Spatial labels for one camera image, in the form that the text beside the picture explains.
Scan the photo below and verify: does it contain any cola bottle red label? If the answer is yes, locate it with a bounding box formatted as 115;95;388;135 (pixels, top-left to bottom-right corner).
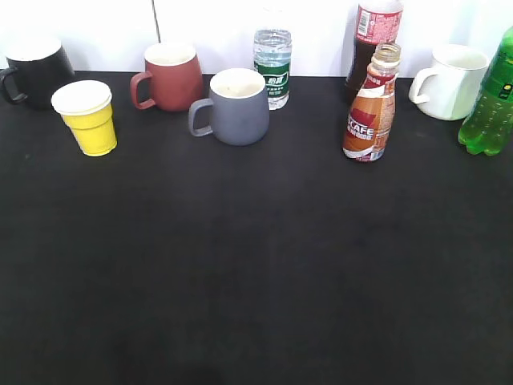
345;0;404;105

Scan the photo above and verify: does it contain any black ceramic mug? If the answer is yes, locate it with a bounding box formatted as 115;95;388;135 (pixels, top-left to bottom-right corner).
1;35;75;110

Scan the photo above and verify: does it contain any yellow paper cup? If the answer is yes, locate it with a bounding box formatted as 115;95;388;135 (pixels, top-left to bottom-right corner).
50;80;117;156

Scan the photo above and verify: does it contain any red ceramic mug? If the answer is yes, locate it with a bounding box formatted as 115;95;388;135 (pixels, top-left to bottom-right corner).
130;42;204;112

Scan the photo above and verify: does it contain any orange coffee drink bottle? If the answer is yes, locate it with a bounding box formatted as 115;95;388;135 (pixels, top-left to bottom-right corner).
341;43;401;162

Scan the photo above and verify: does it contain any grey ceramic mug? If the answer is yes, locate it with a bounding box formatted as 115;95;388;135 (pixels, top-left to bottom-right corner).
188;68;269;146

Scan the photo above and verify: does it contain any clear water bottle green label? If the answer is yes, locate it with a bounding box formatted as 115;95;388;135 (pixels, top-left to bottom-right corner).
253;29;292;111

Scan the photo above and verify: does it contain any green soda bottle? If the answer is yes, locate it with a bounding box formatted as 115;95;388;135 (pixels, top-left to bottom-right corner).
458;29;512;156

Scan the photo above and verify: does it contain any white ceramic mug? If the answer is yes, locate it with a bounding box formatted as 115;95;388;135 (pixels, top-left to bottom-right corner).
409;44;490;121

